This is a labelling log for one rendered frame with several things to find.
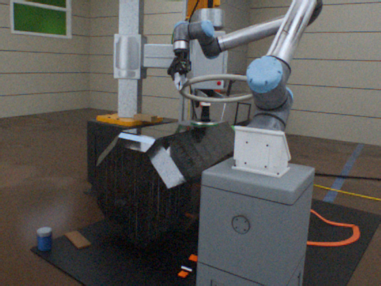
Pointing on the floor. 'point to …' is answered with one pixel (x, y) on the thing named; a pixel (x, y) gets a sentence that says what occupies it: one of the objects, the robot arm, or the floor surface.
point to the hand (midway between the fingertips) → (177, 88)
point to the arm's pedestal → (253, 226)
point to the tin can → (44, 238)
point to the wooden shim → (77, 240)
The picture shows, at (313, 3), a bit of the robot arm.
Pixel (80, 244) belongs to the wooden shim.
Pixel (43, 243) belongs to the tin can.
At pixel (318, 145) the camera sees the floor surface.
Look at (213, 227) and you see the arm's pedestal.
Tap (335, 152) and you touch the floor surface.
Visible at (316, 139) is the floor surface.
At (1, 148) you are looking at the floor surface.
